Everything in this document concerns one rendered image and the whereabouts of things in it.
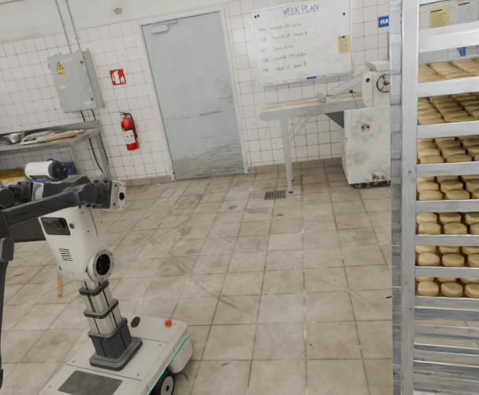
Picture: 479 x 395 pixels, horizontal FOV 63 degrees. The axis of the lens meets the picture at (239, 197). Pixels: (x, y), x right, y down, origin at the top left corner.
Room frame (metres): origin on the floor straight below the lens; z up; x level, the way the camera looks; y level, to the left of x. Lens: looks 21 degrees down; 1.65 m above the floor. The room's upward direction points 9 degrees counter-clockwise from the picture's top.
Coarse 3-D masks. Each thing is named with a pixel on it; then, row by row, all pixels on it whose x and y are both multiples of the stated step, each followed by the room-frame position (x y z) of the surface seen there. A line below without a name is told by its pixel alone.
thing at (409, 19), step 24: (408, 0) 0.81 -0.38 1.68; (408, 24) 0.81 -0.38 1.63; (408, 48) 0.81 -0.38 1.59; (408, 72) 0.81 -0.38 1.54; (408, 96) 0.81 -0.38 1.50; (408, 120) 0.81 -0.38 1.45; (408, 144) 0.80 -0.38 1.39; (408, 168) 0.80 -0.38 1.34; (408, 192) 0.80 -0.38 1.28; (408, 216) 0.80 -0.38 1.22; (408, 240) 0.80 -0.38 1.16; (408, 264) 0.80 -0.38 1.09; (408, 288) 0.80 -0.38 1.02; (408, 312) 0.80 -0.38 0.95; (408, 336) 0.80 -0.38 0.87; (408, 360) 0.80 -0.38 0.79; (408, 384) 0.80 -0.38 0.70
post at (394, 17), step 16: (400, 16) 1.22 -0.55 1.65; (400, 32) 1.22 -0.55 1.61; (400, 48) 1.22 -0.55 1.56; (400, 80) 1.22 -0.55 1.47; (400, 112) 1.22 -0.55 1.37; (400, 144) 1.22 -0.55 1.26; (400, 192) 1.22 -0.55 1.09; (400, 256) 1.22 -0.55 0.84; (400, 304) 1.22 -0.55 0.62; (400, 320) 1.22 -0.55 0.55; (400, 336) 1.22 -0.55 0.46
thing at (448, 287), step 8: (416, 280) 0.92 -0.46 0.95; (424, 280) 0.90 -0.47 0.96; (432, 280) 0.90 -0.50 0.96; (440, 280) 0.90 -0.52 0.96; (448, 280) 0.88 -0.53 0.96; (456, 280) 0.89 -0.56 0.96; (464, 280) 0.87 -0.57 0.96; (472, 280) 0.86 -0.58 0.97; (416, 288) 0.88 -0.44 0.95; (424, 288) 0.85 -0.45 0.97; (432, 288) 0.85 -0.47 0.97; (440, 288) 0.87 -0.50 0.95; (448, 288) 0.84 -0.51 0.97; (456, 288) 0.83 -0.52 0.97; (464, 288) 0.85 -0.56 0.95; (472, 288) 0.82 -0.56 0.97; (448, 296) 0.83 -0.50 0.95; (456, 296) 0.82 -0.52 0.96; (464, 296) 0.82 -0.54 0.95; (472, 296) 0.81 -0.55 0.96
